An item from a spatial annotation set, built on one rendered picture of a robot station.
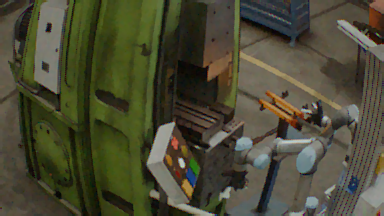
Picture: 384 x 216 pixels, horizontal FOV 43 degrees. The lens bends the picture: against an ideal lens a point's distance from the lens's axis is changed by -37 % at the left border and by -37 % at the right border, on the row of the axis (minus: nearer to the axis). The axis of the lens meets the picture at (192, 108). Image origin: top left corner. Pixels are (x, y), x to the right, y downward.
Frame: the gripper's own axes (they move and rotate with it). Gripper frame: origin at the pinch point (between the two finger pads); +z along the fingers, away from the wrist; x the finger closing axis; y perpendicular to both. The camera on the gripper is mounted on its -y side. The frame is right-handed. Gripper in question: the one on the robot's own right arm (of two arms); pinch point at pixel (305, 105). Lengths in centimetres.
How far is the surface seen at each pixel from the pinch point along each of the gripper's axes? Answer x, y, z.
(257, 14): 249, 80, 241
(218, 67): -59, -29, 27
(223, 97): -29, 7, 48
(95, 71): -109, -27, 70
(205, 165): -70, 20, 19
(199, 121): -63, 3, 33
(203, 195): -68, 45, 19
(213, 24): -67, -59, 26
